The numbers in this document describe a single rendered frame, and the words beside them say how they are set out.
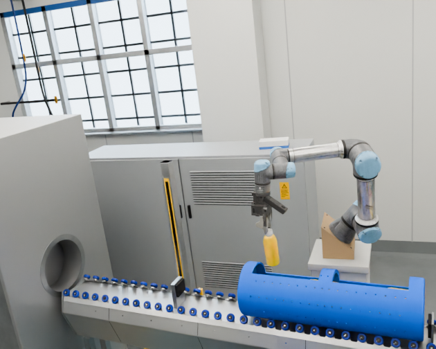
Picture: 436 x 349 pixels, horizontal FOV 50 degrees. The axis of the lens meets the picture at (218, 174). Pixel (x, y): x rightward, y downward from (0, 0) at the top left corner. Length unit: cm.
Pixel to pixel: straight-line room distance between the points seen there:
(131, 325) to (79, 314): 39
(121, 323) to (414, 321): 164
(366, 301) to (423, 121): 286
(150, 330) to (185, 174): 160
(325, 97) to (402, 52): 81
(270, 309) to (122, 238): 245
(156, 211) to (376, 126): 229
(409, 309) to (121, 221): 295
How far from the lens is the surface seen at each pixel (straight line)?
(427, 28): 479
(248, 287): 245
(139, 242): 455
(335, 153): 239
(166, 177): 290
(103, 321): 308
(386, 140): 493
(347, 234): 268
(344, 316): 236
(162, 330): 285
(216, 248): 422
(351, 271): 267
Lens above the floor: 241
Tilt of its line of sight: 16 degrees down
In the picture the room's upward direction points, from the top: 7 degrees counter-clockwise
